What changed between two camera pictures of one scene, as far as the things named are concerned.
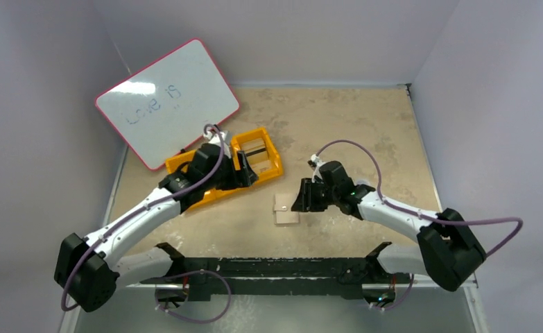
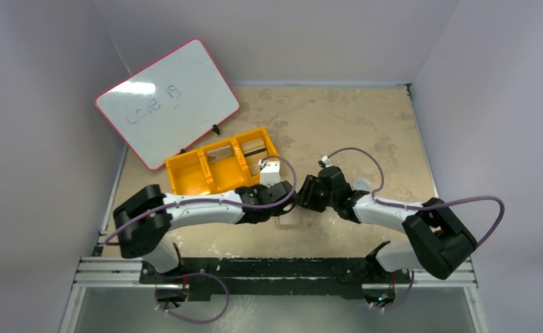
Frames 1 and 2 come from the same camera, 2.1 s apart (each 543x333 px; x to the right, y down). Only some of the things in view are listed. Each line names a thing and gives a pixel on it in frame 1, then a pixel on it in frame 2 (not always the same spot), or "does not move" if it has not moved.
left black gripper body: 234,171 → 281,191
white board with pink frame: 168,105 does not move
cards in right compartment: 256,151 does not move
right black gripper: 311,196 does not move
